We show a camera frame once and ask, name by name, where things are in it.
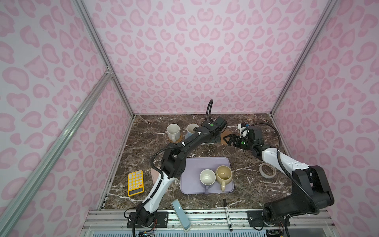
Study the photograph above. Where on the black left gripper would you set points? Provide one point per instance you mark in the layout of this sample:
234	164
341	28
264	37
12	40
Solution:
218	138

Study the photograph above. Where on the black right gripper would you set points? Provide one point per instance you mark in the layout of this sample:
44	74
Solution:
232	139

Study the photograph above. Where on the light blue mug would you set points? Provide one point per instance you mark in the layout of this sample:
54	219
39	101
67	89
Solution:
191	130

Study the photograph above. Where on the yellow beige mug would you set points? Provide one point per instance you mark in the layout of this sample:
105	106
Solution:
224	176

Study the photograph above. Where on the white speckled mug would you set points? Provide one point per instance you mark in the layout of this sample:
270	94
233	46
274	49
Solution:
173	133

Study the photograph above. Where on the lavender mug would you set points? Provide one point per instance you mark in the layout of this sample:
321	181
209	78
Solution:
207	178

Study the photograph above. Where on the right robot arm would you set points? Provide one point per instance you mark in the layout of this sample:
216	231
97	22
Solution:
310	190

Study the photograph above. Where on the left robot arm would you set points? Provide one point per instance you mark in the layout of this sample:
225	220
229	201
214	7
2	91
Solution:
170	163

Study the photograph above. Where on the white tape roll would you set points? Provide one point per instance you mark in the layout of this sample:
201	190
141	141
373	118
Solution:
267	170

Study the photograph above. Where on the lavender plastic tray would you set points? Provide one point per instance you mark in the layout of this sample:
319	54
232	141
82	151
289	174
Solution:
190	179

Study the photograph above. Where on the black marker pen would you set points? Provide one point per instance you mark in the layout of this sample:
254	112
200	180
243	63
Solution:
225	204

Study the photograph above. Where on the pink pencil case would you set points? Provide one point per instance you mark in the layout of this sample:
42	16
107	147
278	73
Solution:
155	176

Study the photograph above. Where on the light blue whiteboard eraser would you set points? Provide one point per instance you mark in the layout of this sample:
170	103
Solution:
181	215

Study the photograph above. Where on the yellow calculator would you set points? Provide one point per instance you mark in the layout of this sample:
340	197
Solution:
135	183

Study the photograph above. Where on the left diagonal aluminium strut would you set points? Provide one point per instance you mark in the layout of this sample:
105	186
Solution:
29	189

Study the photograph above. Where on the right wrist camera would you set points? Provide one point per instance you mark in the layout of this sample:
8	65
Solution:
243	128

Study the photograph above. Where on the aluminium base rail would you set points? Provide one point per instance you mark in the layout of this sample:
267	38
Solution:
209	223

